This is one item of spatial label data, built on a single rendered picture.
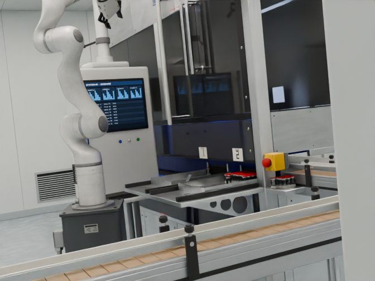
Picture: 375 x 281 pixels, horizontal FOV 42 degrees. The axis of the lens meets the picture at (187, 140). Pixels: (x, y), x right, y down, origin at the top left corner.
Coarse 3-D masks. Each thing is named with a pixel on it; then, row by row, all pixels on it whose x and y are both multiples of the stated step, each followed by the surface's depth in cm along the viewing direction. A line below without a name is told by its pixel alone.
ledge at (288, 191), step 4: (268, 188) 208; (272, 188) 207; (276, 188) 206; (280, 188) 205; (288, 188) 203; (292, 188) 202; (296, 188) 201; (300, 188) 202; (304, 188) 203; (268, 192) 209; (272, 192) 206; (276, 192) 204; (280, 192) 201; (284, 192) 199; (288, 192) 199; (292, 192) 200; (296, 192) 201
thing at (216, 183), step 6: (198, 180) 232; (204, 180) 234; (210, 180) 235; (216, 180) 237; (222, 180) 238; (252, 180) 215; (180, 186) 226; (186, 186) 220; (192, 186) 215; (198, 186) 210; (204, 186) 231; (210, 186) 229; (216, 186) 207; (222, 186) 208; (228, 186) 210; (192, 192) 216; (198, 192) 210
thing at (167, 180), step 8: (160, 176) 260; (168, 176) 262; (176, 176) 265; (184, 176) 267; (192, 176) 269; (200, 176) 269; (208, 176) 244; (216, 176) 246; (152, 184) 257; (160, 184) 247; (168, 184) 238
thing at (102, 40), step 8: (96, 0) 287; (96, 8) 287; (96, 16) 288; (96, 24) 289; (96, 32) 290; (104, 32) 288; (96, 40) 289; (104, 40) 288; (104, 48) 288; (104, 56) 287
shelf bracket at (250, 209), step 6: (246, 198) 220; (252, 198) 220; (204, 204) 210; (252, 204) 220; (210, 210) 211; (216, 210) 213; (222, 210) 214; (228, 210) 216; (246, 210) 220; (252, 210) 221
